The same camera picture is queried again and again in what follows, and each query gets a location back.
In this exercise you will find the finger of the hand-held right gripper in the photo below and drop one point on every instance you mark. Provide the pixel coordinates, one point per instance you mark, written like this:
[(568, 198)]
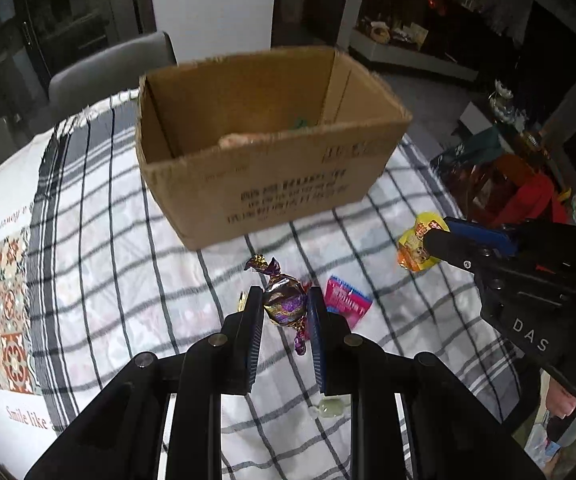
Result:
[(453, 250), (483, 237)]

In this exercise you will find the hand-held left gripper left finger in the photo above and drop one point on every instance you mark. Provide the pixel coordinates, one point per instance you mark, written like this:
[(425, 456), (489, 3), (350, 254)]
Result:
[(255, 340)]

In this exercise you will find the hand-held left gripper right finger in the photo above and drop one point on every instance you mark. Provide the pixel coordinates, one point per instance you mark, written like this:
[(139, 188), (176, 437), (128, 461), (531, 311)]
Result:
[(316, 345)]

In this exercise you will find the yellow snack packet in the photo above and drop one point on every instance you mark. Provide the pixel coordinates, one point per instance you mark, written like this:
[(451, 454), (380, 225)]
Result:
[(415, 245)]

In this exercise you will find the shiny foil-wrapped candy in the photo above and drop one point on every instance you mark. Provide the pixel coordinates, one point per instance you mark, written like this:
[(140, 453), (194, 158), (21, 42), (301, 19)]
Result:
[(283, 300)]

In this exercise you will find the brown cardboard box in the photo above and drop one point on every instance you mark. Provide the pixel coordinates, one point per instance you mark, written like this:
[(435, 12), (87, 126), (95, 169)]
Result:
[(268, 185)]

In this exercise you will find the person's right hand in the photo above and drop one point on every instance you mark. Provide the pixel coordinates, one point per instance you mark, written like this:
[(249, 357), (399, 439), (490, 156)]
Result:
[(560, 402)]

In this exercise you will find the wooden chair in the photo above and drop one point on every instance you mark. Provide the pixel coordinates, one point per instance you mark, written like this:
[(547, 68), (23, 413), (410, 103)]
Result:
[(488, 185)]

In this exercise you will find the pink snack packet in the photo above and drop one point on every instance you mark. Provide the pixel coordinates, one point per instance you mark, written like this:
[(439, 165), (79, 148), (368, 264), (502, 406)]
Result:
[(348, 300)]

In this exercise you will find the pale green wrapped candy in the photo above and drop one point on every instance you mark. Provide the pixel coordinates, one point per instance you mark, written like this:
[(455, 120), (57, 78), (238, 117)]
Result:
[(332, 407)]

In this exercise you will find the green cloth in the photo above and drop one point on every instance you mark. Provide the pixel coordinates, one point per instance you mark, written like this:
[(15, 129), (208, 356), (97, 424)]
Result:
[(480, 142)]

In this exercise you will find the black white plaid cloth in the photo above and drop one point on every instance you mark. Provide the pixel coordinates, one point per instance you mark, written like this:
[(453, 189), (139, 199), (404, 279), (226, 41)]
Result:
[(142, 285)]

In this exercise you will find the lotus flower ornament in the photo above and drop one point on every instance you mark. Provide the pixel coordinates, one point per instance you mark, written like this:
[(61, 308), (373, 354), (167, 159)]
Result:
[(502, 100)]

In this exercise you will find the white low bench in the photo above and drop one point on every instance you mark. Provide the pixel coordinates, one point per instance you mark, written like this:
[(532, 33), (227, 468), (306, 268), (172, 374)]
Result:
[(408, 57)]

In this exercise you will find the dark sideboard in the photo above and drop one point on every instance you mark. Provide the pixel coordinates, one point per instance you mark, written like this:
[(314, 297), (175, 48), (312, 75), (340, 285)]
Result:
[(468, 20)]

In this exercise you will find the yellow round basket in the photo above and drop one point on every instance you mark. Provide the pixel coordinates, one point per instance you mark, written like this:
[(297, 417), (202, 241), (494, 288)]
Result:
[(381, 33)]

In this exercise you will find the red foil balloon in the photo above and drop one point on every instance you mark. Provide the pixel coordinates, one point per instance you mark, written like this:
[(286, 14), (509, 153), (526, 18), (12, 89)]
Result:
[(440, 6)]

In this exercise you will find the tile-patterned white tablecloth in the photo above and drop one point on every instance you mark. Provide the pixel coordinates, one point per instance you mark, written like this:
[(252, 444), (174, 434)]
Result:
[(2, 285)]

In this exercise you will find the grey chair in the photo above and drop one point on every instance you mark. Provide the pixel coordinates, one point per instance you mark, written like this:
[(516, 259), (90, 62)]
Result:
[(112, 70)]

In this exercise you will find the dark sliding glass door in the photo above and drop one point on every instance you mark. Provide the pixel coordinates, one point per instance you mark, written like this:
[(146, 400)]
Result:
[(42, 20)]

